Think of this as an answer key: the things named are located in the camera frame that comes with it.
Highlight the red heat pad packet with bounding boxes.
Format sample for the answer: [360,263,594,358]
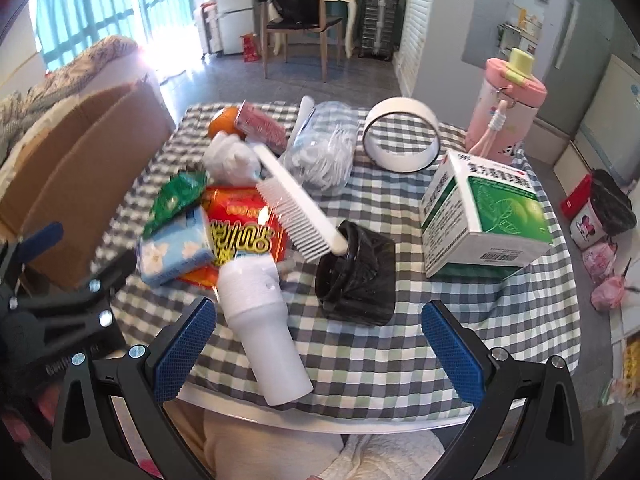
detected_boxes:
[177,186,291,288]

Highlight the black backpack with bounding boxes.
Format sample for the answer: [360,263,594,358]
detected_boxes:
[255,0,321,26]

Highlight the pink plastic bag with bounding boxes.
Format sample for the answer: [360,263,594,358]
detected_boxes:
[582,240,626,313]

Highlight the white plastic bottle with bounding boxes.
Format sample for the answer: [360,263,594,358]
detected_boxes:
[216,255,314,407]

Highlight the green white medicine box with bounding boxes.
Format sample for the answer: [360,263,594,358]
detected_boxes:
[420,151,556,279]

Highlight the red box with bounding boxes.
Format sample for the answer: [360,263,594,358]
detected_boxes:
[559,175,593,218]

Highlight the wooden chair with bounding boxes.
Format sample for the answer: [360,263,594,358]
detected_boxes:
[262,0,346,83]

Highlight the pink water bottle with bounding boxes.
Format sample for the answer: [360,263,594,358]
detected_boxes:
[465,48,548,163]

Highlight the patterned bed blanket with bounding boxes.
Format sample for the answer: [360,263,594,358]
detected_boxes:
[0,35,141,141]

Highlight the black ribbed holder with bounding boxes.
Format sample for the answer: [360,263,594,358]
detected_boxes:
[314,220,397,328]

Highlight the person's light pants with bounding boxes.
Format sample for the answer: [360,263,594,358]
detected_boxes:
[165,400,451,480]

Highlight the white louvered door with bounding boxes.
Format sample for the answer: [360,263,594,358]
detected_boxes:
[400,0,441,96]

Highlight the white mini fridge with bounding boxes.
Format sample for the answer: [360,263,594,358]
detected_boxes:
[215,0,258,56]

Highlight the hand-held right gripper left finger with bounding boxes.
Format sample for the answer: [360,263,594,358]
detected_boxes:
[50,296,219,480]

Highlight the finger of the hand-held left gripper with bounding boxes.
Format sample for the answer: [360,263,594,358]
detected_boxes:
[0,222,65,286]
[19,249,139,333]

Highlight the white toy figure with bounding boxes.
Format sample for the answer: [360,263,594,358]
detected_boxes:
[202,132,263,186]

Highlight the checked tablecloth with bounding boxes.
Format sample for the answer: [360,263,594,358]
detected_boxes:
[97,101,581,421]

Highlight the clear bag of cotton swabs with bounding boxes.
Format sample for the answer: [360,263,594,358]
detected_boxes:
[277,101,361,193]

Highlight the brown cardboard box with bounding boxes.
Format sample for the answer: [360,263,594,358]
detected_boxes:
[0,80,176,291]

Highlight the maroon wallet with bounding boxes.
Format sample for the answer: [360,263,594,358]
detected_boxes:
[235,100,288,148]

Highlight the blue tissue pack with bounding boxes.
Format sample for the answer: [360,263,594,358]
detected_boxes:
[137,207,216,288]

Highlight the white drawer cart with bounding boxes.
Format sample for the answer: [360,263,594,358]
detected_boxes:
[200,2,222,58]

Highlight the trash bin with black bag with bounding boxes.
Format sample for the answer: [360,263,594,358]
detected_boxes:
[570,169,637,251]

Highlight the green snack packet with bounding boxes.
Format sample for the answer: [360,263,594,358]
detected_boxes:
[142,170,208,238]

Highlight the orange fruit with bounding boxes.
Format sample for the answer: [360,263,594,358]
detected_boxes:
[207,106,251,140]

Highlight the white tape ring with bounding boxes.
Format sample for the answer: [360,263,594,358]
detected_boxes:
[362,97,442,173]

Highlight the teal curtains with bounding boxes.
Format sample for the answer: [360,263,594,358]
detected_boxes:
[30,0,193,71]

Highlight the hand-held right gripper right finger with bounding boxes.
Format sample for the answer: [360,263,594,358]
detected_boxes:
[420,300,586,480]

